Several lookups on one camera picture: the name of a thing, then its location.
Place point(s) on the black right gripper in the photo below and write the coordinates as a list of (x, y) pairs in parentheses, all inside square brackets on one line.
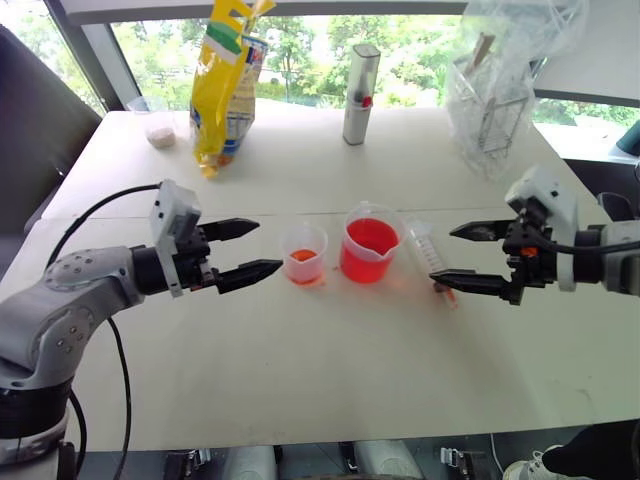
[(535, 265)]

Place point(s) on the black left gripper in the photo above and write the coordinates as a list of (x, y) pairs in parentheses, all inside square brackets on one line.
[(192, 260)]

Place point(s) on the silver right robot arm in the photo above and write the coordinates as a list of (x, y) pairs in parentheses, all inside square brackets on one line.
[(622, 250)]

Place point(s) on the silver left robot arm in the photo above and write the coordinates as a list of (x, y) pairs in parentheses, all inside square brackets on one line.
[(60, 310)]

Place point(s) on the clear plastic syringe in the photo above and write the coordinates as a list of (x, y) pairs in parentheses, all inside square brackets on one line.
[(427, 247)]

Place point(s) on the small beaker with orange liquid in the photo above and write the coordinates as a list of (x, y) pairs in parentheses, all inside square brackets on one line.
[(304, 257)]

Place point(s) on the large beaker with red liquid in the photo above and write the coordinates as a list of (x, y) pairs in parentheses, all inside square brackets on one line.
[(367, 250)]

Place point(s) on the clear cup white powder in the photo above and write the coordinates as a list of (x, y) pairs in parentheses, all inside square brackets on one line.
[(161, 132)]

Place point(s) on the dark chair back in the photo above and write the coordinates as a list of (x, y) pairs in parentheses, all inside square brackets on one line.
[(617, 206)]

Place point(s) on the yellow snack bag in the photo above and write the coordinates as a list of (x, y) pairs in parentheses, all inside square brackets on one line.
[(222, 100)]

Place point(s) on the teal round object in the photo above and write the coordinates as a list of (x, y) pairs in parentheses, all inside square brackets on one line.
[(629, 140)]

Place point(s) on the white silver tall case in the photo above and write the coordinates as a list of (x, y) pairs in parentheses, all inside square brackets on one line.
[(359, 95)]

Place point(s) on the grey rounded shape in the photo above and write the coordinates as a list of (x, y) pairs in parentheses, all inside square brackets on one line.
[(250, 465)]

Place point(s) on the white sneaker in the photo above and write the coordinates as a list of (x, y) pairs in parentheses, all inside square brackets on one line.
[(525, 470)]

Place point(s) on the black trouser leg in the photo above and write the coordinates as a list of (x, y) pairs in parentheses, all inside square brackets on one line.
[(595, 450)]

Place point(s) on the dark grey chair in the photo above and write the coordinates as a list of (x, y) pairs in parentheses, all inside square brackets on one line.
[(35, 125)]

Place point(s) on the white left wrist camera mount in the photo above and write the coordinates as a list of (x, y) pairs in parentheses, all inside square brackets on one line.
[(172, 207)]

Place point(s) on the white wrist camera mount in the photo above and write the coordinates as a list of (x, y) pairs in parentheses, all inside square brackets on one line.
[(172, 207), (550, 187)]

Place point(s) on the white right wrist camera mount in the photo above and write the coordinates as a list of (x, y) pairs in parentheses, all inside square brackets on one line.
[(550, 187)]

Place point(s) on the metal buckle bracket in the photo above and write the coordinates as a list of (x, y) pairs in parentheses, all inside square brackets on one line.
[(462, 462), (187, 465)]

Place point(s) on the grey window frame post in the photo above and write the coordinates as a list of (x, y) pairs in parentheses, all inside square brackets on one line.
[(100, 55)]

